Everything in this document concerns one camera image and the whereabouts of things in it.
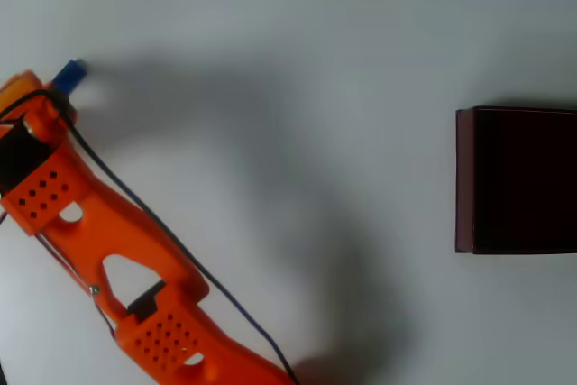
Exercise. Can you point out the small blue block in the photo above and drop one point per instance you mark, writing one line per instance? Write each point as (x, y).
(72, 71)

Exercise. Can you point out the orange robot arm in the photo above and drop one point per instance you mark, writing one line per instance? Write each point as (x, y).
(135, 231)

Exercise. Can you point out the dark red box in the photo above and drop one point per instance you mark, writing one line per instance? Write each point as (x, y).
(523, 182)

